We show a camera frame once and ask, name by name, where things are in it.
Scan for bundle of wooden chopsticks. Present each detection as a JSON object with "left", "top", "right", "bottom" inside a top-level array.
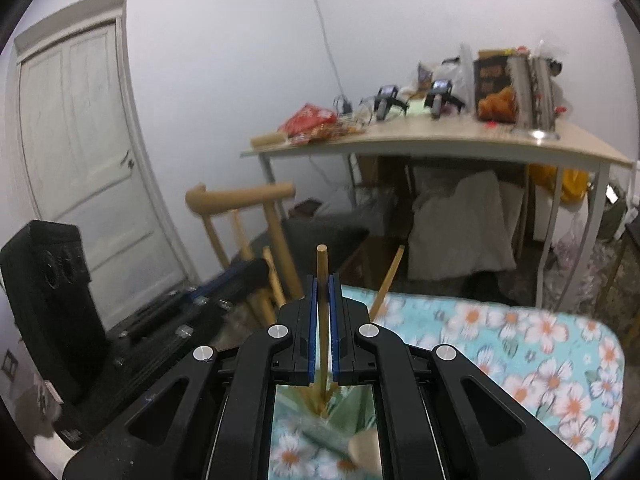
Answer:
[{"left": 300, "top": 245, "right": 406, "bottom": 418}]

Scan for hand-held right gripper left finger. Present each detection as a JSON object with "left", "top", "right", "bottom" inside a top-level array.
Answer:
[{"left": 62, "top": 275, "right": 321, "bottom": 480}]

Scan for dark snack box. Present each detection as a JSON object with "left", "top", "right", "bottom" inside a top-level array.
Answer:
[{"left": 473, "top": 50, "right": 518, "bottom": 123}]

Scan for blue floral tablecloth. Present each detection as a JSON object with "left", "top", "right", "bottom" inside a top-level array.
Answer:
[{"left": 270, "top": 287, "right": 626, "bottom": 480}]

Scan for white door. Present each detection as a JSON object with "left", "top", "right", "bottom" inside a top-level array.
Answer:
[{"left": 12, "top": 0, "right": 201, "bottom": 331}]

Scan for single wooden chopstick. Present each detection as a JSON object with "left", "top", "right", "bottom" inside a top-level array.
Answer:
[{"left": 315, "top": 244, "right": 333, "bottom": 413}]

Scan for wooden rolling pin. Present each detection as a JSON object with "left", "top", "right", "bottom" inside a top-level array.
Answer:
[{"left": 250, "top": 131, "right": 290, "bottom": 151}]

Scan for black device on desk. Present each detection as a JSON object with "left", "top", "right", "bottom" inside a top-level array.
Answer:
[
  {"left": 372, "top": 85, "right": 408, "bottom": 121},
  {"left": 424, "top": 79, "right": 463, "bottom": 118}
]

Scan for wood-top desk white legs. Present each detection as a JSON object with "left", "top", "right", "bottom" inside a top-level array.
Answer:
[{"left": 240, "top": 110, "right": 636, "bottom": 311}]

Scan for beige plastic ladle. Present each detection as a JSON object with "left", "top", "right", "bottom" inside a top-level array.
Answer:
[{"left": 349, "top": 430, "right": 383, "bottom": 476}]

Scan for yellow plastic bag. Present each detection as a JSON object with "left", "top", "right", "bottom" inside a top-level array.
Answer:
[{"left": 530, "top": 162, "right": 591, "bottom": 203}]

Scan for steel cylindrical container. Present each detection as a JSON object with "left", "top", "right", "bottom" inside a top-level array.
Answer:
[{"left": 507, "top": 55, "right": 558, "bottom": 138}]

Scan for white sack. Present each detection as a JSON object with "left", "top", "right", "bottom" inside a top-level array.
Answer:
[{"left": 407, "top": 170, "right": 517, "bottom": 281}]

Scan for white wall cable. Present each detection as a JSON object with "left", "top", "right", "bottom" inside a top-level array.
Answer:
[{"left": 302, "top": 0, "right": 346, "bottom": 101}]

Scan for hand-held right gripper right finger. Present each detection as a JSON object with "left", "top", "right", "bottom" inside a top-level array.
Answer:
[{"left": 327, "top": 272, "right": 591, "bottom": 480}]

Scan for red snack packet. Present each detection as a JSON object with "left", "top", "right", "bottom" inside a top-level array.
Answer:
[{"left": 277, "top": 103, "right": 337, "bottom": 136}]

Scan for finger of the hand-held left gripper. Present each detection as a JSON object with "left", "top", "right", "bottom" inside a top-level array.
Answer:
[{"left": 107, "top": 259, "right": 271, "bottom": 376}]

